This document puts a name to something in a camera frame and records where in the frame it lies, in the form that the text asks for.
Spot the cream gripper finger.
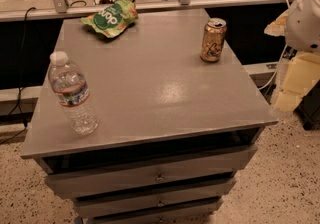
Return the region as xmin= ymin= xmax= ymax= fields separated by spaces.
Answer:
xmin=264 ymin=11 xmax=288 ymax=37
xmin=274 ymin=51 xmax=320 ymax=112

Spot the orange soda can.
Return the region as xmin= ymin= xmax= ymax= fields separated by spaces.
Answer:
xmin=200 ymin=18 xmax=227 ymax=62

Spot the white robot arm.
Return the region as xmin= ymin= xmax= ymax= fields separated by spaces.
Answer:
xmin=264 ymin=0 xmax=320 ymax=112

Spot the clear plastic water bottle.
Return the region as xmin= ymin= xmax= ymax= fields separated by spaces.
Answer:
xmin=48 ymin=51 xmax=98 ymax=135

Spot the grey drawer cabinet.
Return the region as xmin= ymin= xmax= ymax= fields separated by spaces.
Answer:
xmin=21 ymin=9 xmax=275 ymax=224

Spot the green chip bag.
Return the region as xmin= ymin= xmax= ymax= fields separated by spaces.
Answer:
xmin=81 ymin=0 xmax=138 ymax=38

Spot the top drawer knob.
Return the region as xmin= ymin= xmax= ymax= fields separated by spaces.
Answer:
xmin=155 ymin=173 xmax=165 ymax=183

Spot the drawer knob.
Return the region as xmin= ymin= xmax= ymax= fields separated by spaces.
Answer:
xmin=155 ymin=173 xmax=165 ymax=183
xmin=157 ymin=200 xmax=165 ymax=207

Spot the middle drawer knob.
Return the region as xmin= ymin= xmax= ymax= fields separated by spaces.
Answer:
xmin=157 ymin=200 xmax=165 ymax=207

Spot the white cable on right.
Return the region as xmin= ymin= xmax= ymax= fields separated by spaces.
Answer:
xmin=258 ymin=0 xmax=292 ymax=92

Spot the black cable on left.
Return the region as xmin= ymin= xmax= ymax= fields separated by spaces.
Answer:
xmin=0 ymin=6 xmax=37 ymax=145

